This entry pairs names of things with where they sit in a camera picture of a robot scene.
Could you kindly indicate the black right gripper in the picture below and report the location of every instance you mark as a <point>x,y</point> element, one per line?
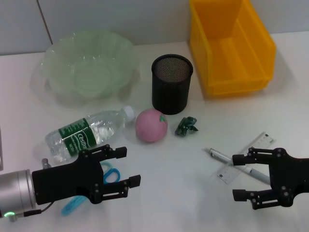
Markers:
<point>292,178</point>

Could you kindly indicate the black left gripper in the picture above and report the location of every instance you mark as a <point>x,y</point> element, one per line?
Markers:
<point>62,178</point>

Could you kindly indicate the clear green-label water bottle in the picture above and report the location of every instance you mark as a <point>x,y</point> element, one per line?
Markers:
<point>72,135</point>

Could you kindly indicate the pink toy peach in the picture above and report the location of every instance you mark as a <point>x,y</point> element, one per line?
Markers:
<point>149,126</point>

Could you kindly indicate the blue cyan scissors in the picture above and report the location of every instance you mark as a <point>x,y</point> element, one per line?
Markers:
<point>68,209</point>

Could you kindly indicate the green plastic wrapper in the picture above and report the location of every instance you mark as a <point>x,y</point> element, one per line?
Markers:
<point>186,126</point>

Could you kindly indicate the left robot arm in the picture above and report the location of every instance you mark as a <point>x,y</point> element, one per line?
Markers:
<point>17,193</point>

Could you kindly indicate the clear plastic ruler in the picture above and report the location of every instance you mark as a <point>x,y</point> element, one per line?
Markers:
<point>260,142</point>

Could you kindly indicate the grey white pen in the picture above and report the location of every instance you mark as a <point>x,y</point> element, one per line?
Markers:
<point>217,154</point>

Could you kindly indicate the black mesh pen holder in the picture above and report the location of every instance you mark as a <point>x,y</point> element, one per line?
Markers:
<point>170,94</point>

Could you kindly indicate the translucent green fruit plate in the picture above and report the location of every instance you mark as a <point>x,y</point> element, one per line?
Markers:
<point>72,62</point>

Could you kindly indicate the yellow plastic bin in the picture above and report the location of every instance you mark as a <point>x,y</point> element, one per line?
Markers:
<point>231,60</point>

